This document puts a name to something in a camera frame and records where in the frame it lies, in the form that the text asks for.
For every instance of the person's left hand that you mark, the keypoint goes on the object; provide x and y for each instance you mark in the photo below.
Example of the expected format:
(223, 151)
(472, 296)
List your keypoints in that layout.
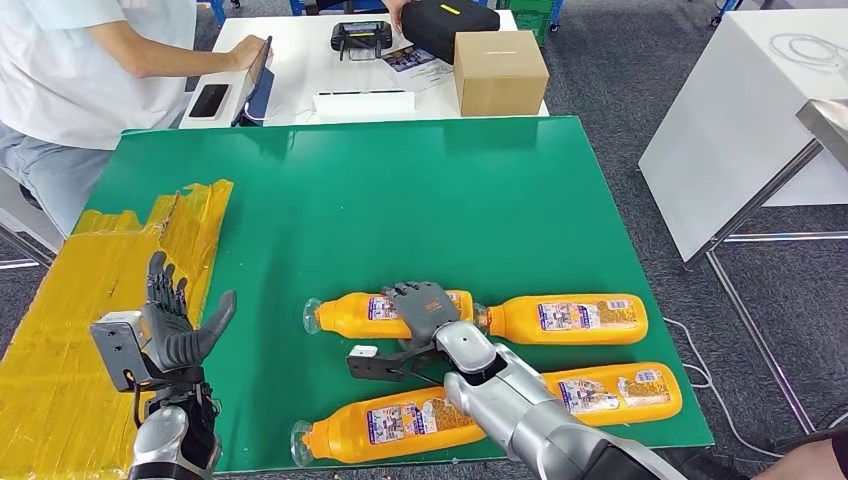
(245, 53)

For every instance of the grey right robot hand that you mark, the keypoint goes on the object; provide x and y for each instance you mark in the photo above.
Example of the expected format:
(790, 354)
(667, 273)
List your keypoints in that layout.
(424, 311)

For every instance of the person's hand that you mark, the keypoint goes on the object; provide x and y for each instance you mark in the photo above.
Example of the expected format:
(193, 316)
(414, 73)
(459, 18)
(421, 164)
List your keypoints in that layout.
(396, 10)

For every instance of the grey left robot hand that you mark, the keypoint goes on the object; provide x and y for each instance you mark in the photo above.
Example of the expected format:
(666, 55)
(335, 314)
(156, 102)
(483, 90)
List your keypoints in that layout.
(172, 338)

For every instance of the black zip case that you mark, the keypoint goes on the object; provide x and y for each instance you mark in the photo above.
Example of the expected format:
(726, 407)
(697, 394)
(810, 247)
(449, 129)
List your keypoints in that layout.
(450, 30)

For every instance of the orange detergent bottle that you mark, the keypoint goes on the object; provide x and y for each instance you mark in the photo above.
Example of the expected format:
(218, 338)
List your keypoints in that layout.
(338, 440)
(662, 411)
(517, 324)
(338, 318)

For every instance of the person's left forearm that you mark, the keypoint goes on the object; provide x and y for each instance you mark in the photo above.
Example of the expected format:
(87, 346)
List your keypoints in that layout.
(185, 65)

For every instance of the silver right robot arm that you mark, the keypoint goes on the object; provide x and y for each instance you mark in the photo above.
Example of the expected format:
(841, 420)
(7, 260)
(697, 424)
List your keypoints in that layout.
(530, 417)

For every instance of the black remote controller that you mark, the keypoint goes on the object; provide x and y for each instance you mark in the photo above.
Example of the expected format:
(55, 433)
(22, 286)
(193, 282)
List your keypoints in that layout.
(361, 34)

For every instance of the tablet with blue cover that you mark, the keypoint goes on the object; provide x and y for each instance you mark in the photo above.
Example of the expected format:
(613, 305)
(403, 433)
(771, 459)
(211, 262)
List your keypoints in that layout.
(262, 93)

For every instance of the white desk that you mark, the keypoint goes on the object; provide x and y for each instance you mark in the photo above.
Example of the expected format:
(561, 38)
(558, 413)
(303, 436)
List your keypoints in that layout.
(298, 60)

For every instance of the printed booklet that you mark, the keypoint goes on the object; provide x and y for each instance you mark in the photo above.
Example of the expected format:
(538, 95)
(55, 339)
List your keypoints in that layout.
(414, 66)

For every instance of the black smartphone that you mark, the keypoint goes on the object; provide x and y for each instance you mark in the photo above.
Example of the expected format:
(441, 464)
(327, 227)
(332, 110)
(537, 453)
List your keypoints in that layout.
(208, 100)

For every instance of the green work table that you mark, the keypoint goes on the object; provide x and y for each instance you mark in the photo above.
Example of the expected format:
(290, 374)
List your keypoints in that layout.
(397, 218)

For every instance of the flat white box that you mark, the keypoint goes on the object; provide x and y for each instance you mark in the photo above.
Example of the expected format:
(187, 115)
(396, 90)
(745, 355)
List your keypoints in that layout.
(364, 106)

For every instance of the yellow taped cardboard sheet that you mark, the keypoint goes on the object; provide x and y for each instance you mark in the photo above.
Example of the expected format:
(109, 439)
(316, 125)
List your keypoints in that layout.
(66, 344)

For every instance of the brown cardboard box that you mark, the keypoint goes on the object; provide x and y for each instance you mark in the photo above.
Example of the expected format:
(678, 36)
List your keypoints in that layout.
(500, 76)

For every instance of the green plastic crate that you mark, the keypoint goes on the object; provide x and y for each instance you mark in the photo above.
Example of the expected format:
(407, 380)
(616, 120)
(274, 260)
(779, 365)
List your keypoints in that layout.
(536, 20)

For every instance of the person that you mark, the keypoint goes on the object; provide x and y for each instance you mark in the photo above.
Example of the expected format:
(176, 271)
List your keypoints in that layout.
(66, 79)
(802, 464)

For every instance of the blue metal rack leg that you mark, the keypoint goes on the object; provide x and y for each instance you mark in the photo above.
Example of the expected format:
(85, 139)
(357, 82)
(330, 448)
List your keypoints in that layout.
(727, 6)

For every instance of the large white table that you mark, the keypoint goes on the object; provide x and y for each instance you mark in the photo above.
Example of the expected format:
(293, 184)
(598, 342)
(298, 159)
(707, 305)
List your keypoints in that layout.
(729, 132)

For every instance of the stainless steel table top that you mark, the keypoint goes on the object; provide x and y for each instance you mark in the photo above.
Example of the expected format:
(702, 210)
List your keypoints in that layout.
(828, 124)

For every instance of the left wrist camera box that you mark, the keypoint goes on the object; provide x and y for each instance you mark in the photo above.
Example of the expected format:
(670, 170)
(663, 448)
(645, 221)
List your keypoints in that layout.
(119, 348)

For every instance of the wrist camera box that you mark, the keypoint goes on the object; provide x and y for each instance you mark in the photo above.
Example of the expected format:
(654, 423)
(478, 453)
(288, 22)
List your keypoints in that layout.
(371, 368)
(119, 348)

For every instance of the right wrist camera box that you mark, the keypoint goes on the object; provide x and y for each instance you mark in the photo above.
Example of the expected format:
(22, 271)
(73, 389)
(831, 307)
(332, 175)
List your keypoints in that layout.
(371, 368)

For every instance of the grey metal table frame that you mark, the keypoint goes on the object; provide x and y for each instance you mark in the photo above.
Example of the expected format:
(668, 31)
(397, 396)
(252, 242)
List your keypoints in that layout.
(755, 204)

